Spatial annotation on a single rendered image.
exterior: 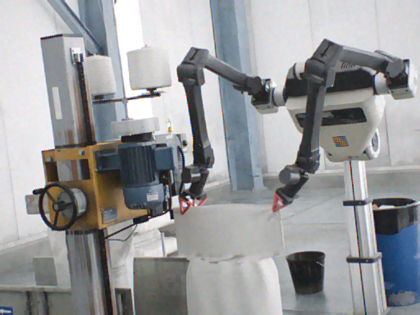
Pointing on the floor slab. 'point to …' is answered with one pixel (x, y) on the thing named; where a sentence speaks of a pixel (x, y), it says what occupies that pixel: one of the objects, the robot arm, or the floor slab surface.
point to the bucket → (307, 271)
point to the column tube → (84, 292)
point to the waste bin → (399, 248)
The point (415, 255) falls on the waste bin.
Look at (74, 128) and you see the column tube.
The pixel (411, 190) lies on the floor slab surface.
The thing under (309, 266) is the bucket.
